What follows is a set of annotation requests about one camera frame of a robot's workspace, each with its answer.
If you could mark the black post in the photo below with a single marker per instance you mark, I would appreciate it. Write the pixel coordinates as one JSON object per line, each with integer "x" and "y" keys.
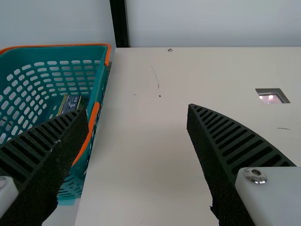
{"x": 120, "y": 23}

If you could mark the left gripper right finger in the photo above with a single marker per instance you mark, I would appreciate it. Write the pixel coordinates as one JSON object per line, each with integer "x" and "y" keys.
{"x": 225, "y": 153}

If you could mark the small square scanner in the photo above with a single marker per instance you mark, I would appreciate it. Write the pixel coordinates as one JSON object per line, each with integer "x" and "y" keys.
{"x": 270, "y": 96}

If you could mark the rectangular tin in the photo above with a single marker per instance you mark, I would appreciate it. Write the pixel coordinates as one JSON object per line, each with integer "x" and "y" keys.
{"x": 70, "y": 103}

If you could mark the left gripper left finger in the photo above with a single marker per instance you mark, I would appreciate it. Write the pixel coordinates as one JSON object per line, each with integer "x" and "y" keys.
{"x": 35, "y": 169}

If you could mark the teal shopping basket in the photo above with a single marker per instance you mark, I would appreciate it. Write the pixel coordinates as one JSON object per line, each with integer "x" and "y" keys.
{"x": 70, "y": 53}

